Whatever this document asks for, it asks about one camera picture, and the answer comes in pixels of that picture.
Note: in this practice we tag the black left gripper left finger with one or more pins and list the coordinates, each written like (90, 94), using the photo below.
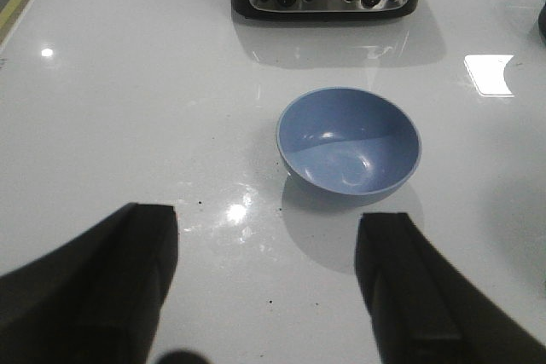
(96, 299)

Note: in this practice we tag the dark blue saucepan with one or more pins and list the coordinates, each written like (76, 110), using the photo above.
(541, 23)

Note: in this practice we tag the blue bowl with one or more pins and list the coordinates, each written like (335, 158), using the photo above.
(347, 145)

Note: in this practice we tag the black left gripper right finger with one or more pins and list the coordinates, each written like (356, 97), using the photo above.
(422, 309)

